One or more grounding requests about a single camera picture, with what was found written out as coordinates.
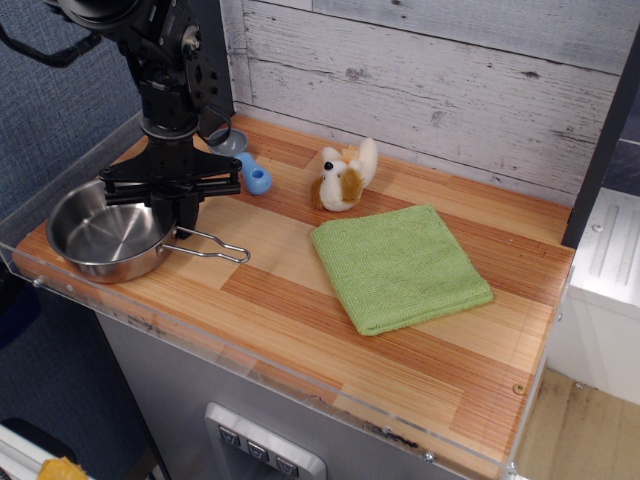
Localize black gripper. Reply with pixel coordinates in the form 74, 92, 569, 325
99, 136, 242, 239

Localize stainless steel pot with handle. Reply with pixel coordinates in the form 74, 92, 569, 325
46, 180, 251, 284

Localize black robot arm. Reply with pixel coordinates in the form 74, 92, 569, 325
1, 1, 242, 239

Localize green folded towel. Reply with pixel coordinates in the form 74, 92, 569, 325
311, 205, 493, 336

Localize blue and grey scoop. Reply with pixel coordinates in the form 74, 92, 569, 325
209, 129, 272, 196

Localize clear acrylic table guard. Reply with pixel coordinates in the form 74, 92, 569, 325
2, 234, 573, 479

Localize white brown plush dog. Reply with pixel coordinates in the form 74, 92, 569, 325
310, 138, 379, 212

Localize grey cabinet front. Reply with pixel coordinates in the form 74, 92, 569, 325
94, 309, 471, 480

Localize silver dispenser panel with buttons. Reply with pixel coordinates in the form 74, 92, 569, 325
205, 402, 327, 480

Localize white aluminium side block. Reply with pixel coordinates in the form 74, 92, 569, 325
547, 188, 639, 404

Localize dark left vertical post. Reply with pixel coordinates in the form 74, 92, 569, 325
194, 0, 235, 117

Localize dark vertical post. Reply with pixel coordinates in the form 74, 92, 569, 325
194, 0, 235, 117
561, 31, 639, 249

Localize dark right vertical post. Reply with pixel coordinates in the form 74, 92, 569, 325
561, 31, 639, 249

